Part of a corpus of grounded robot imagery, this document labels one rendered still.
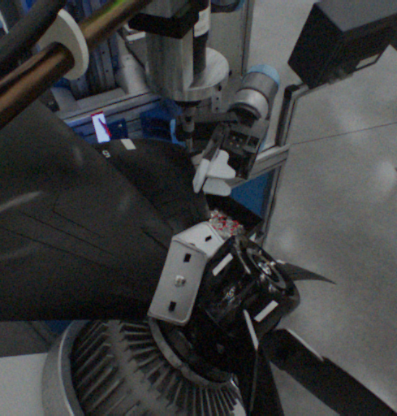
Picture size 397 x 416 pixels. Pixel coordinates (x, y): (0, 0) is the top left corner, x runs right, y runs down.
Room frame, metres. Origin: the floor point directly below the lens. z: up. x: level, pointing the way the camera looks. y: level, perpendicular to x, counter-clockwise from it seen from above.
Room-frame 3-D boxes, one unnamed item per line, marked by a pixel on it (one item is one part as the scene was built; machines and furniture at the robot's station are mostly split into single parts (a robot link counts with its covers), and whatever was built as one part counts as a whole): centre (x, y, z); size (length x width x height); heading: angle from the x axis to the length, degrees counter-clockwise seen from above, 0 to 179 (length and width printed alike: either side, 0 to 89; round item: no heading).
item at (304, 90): (0.93, -0.34, 1.04); 0.24 x 0.03 x 0.03; 122
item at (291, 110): (0.88, -0.25, 0.96); 0.03 x 0.03 x 0.20; 32
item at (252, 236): (0.55, -0.03, 0.85); 0.22 x 0.17 x 0.07; 137
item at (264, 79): (0.68, -0.12, 1.17); 0.11 x 0.08 x 0.09; 158
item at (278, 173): (0.88, -0.25, 0.39); 0.04 x 0.04 x 0.78; 32
